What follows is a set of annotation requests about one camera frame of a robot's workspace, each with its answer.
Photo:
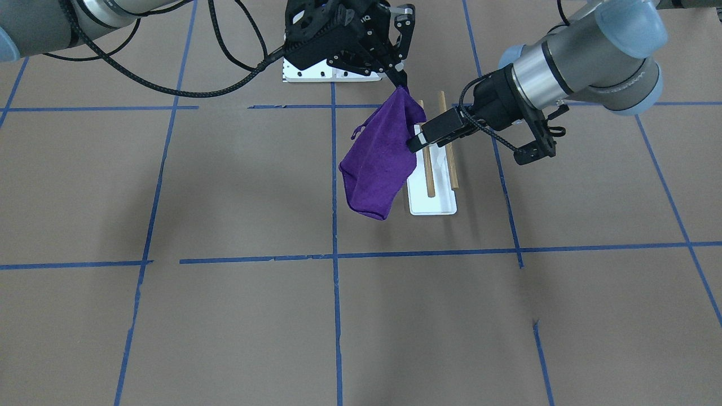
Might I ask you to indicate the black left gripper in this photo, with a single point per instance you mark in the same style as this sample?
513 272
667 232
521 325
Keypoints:
497 97

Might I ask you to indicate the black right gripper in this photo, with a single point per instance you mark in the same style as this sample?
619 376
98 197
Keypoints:
369 22

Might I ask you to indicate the purple microfiber towel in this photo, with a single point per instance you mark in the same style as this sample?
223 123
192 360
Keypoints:
379 162

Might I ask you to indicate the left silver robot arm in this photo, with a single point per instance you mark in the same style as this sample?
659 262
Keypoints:
603 56

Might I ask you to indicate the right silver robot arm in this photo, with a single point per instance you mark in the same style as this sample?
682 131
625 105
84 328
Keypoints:
41 27

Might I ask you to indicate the white wooden-bar towel rack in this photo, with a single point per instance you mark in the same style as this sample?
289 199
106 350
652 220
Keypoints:
432 185

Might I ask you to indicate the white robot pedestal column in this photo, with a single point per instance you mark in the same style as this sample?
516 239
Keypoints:
322 73

